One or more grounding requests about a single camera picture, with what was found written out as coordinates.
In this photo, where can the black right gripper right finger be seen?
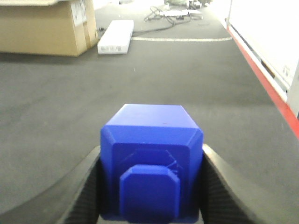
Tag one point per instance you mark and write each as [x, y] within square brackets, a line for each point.
[227, 197]

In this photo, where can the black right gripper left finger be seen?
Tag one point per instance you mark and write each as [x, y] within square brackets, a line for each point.
[71, 200]

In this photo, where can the blue plastic bottle-shaped part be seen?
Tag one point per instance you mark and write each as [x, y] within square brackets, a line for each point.
[151, 157]

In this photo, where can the long white carton box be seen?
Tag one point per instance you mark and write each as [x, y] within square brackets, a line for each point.
[116, 39]

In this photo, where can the large cardboard box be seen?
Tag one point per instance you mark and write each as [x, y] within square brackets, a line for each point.
[47, 27]

